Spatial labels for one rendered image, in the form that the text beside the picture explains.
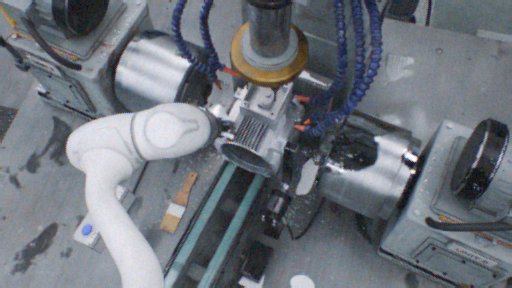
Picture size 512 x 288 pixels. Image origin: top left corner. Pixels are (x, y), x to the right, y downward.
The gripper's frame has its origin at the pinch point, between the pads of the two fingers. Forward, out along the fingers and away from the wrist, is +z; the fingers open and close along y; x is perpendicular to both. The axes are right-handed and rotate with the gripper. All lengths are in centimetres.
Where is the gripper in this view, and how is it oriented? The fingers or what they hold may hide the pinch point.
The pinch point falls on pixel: (226, 126)
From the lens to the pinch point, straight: 134.7
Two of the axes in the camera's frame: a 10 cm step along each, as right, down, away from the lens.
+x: -3.7, 9.2, 1.4
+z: 2.4, -0.5, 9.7
